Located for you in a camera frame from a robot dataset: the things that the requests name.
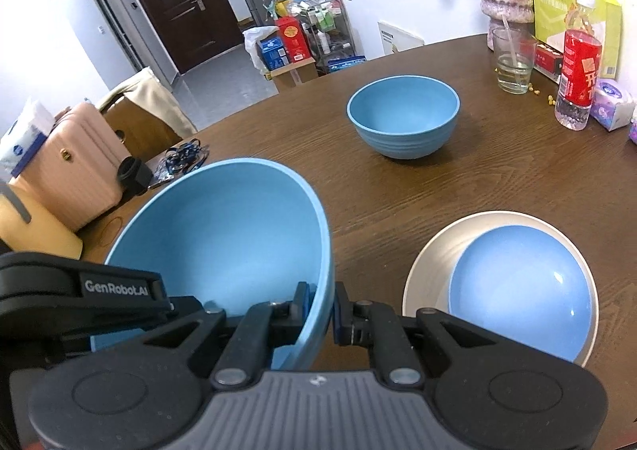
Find white plastic bag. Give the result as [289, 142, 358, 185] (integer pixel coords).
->
[242, 25, 279, 75]

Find cream plate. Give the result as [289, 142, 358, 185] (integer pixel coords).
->
[402, 211, 598, 367]

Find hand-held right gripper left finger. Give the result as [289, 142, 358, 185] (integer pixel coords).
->
[143, 281, 309, 388]

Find black cup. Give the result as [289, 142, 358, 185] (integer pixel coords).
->
[117, 156, 154, 204]

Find dark brown door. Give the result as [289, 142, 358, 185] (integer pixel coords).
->
[124, 0, 240, 75]

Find clear drinking glass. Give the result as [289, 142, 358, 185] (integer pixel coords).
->
[492, 26, 537, 95]

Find blue box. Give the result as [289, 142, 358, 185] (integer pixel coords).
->
[259, 37, 289, 71]

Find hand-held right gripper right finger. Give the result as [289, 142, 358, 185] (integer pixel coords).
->
[332, 281, 499, 387]

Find blue black lanyard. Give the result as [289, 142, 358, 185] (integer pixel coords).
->
[164, 139, 210, 172]

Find cream yellow insulated barrel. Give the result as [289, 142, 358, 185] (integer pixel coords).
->
[0, 181, 84, 260]

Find clear plastic sleeve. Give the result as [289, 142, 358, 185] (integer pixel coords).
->
[149, 165, 174, 189]

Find brown wooden chair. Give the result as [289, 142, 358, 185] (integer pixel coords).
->
[102, 96, 185, 157]

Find red label water bottle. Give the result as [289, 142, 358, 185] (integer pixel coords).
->
[554, 0, 604, 131]

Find white blue tissue pack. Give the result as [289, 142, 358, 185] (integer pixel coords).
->
[0, 99, 55, 177]

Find blue bowl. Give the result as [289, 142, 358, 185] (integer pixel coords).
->
[90, 158, 335, 371]
[346, 76, 461, 160]

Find scattered yellow kernels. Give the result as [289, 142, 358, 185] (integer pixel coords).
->
[528, 80, 559, 106]

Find wire storage rack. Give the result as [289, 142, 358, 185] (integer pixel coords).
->
[299, 0, 359, 75]

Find green packet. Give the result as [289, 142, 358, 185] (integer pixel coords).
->
[530, 0, 623, 80]

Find pink suitcase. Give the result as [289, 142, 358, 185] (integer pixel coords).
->
[9, 102, 131, 232]

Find blue shallow plate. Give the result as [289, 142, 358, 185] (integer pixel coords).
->
[448, 226, 598, 365]

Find white flat panel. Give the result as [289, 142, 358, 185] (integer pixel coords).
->
[377, 21, 425, 53]

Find brown cardboard box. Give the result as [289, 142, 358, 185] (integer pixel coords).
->
[269, 57, 319, 92]

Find small red carton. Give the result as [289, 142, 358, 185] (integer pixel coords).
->
[535, 44, 565, 82]

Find grey side door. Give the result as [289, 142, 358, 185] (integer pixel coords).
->
[84, 0, 145, 77]

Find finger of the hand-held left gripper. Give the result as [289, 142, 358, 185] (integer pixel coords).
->
[166, 295, 206, 320]

